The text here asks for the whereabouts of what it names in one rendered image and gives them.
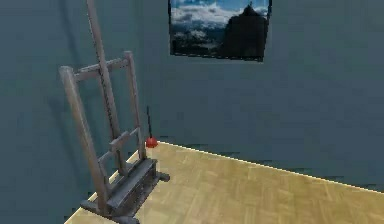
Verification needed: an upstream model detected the grey wooden easel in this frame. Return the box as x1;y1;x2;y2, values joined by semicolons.
58;0;171;224

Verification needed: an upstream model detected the mountain and clouds painting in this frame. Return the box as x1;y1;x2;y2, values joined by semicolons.
168;0;273;63

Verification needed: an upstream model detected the red plunger with black handle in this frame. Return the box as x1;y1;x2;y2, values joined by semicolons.
145;105;159;149

